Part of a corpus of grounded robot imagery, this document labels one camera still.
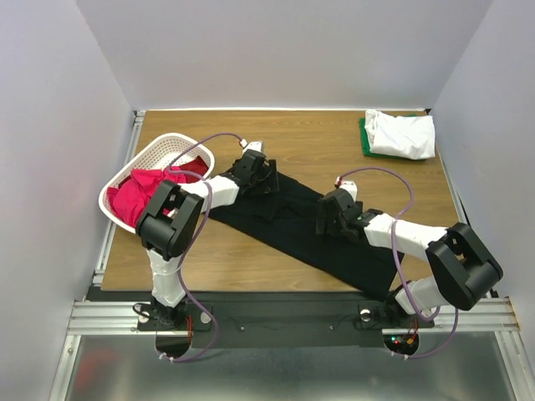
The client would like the black t shirt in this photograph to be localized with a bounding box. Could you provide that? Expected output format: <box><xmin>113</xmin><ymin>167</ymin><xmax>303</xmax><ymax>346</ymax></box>
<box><xmin>209</xmin><ymin>173</ymin><xmax>396</xmax><ymax>301</ymax></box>

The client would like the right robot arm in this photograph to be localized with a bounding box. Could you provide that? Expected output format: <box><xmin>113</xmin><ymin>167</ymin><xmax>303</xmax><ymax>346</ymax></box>
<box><xmin>316</xmin><ymin>181</ymin><xmax>503</xmax><ymax>326</ymax></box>

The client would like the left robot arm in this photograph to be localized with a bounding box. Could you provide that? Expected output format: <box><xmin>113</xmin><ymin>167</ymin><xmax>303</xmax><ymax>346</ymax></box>
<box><xmin>134</xmin><ymin>150</ymin><xmax>278</xmax><ymax>330</ymax></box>

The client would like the dark red t shirt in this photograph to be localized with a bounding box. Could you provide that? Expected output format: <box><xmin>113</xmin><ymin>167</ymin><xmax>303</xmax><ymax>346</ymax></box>
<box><xmin>179</xmin><ymin>156</ymin><xmax>209</xmax><ymax>176</ymax></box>

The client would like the green folded t shirt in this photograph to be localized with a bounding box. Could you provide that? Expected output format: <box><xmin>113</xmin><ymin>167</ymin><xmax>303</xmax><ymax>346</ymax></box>
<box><xmin>359</xmin><ymin>113</ymin><xmax>436</xmax><ymax>159</ymax></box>

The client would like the white perforated plastic basket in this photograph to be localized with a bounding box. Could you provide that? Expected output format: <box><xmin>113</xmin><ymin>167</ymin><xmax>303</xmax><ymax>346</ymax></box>
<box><xmin>99</xmin><ymin>133</ymin><xmax>215</xmax><ymax>233</ymax></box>

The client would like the white folded t shirt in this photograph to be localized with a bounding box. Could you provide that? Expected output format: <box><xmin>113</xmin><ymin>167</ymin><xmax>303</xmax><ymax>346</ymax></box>
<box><xmin>364</xmin><ymin>109</ymin><xmax>436</xmax><ymax>161</ymax></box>

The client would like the pink t shirt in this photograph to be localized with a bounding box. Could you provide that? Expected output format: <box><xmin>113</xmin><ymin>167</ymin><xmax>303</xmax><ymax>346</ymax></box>
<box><xmin>105</xmin><ymin>169</ymin><xmax>187</xmax><ymax>227</ymax></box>

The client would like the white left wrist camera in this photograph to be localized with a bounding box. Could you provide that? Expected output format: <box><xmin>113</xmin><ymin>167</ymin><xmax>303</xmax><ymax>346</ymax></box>
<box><xmin>239</xmin><ymin>139</ymin><xmax>264</xmax><ymax>155</ymax></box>

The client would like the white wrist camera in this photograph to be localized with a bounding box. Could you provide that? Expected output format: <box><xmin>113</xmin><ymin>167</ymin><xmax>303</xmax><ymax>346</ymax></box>
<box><xmin>334</xmin><ymin>176</ymin><xmax>358</xmax><ymax>201</ymax></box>
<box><xmin>239</xmin><ymin>139</ymin><xmax>264</xmax><ymax>155</ymax></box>

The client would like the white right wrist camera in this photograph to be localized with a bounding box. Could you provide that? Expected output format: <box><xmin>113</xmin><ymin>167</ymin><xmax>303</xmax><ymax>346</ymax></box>
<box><xmin>334</xmin><ymin>176</ymin><xmax>358</xmax><ymax>201</ymax></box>

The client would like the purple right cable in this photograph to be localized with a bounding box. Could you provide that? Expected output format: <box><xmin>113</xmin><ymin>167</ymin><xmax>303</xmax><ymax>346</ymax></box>
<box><xmin>334</xmin><ymin>166</ymin><xmax>459</xmax><ymax>361</ymax></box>

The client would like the purple cable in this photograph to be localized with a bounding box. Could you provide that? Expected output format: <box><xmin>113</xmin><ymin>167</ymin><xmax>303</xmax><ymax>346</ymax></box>
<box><xmin>334</xmin><ymin>166</ymin><xmax>459</xmax><ymax>361</ymax></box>
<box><xmin>165</xmin><ymin>132</ymin><xmax>247</xmax><ymax>363</ymax></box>

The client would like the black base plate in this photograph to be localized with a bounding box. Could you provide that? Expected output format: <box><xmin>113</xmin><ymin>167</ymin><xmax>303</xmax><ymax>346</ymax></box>
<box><xmin>133</xmin><ymin>292</ymin><xmax>432</xmax><ymax>349</ymax></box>

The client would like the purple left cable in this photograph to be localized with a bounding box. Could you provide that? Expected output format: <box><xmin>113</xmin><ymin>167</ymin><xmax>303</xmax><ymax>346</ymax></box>
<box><xmin>165</xmin><ymin>132</ymin><xmax>247</xmax><ymax>363</ymax></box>

